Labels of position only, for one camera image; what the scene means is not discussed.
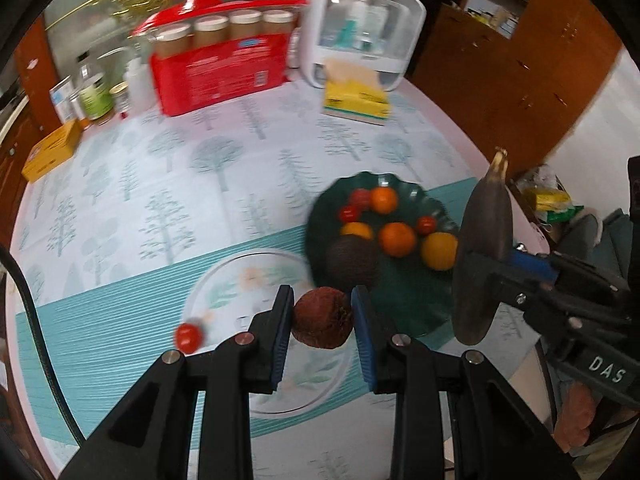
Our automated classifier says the dark brown avocado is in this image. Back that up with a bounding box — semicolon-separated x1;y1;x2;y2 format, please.
326;235;380;292

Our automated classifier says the red lid jar tray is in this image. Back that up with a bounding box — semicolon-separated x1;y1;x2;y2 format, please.
132;0;308;60

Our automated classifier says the white plastic bottle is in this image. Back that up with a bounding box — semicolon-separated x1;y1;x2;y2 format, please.
124;58;156;114

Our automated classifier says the yellow flat box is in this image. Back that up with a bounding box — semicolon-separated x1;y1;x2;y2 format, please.
22;119;82;183

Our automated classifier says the brown wooden cabinet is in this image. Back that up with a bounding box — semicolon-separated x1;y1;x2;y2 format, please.
410;0;622;178

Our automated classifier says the overripe brown banana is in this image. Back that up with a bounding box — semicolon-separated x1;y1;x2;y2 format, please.
452;148;513;346

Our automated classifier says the small glass jar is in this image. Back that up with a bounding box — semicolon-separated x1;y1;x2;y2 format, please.
110;81;130;119

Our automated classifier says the right hand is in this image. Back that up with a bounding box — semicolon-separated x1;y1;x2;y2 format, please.
553;382;602;453

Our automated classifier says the dark green leaf plate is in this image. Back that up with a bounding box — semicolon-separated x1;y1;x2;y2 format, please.
304;171;475;348

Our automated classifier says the yellow tissue pack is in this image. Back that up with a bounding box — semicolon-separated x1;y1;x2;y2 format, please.
322;58;392;126

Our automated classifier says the dark red lychee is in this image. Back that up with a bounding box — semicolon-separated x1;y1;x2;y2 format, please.
348;188;372;211
292;287;354;350

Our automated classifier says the small yellow citrus fruit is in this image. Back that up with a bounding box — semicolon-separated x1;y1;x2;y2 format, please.
340;222;375;240

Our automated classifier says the printed tree tablecloth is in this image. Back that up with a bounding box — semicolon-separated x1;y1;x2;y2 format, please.
6;81;488;479

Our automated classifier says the white plastic storage box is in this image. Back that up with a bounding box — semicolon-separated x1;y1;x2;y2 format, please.
297;0;426;91

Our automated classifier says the red tissue paper package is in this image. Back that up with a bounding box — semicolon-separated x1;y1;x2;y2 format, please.
150;34;290;116

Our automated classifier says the large orange mandarin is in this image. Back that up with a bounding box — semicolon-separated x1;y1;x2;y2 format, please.
378;222;418;258

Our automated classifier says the black cable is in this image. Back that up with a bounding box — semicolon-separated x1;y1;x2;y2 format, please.
0;244;89;449

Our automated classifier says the small orange mandarin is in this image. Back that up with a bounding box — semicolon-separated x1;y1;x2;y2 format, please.
370;186;399;214

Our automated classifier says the yellow orange with sticker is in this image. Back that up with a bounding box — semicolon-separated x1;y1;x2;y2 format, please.
421;232;458;271

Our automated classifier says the green label glass bottle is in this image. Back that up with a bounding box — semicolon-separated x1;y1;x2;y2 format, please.
76;51;114;124

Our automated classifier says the red cherry tomato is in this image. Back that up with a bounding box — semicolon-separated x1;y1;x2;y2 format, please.
416;216;437;236
338;205;361;224

